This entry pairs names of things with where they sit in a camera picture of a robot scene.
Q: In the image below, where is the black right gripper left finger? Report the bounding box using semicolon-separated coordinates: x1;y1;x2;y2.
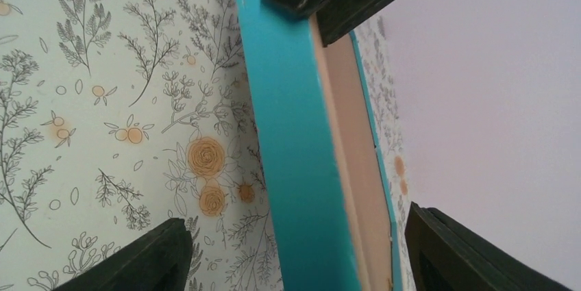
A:
56;218;193;291

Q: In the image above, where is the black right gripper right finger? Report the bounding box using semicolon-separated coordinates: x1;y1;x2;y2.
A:
405;203;567;291

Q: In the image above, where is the wooden picture frame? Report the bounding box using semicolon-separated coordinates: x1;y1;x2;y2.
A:
236;0;403;290

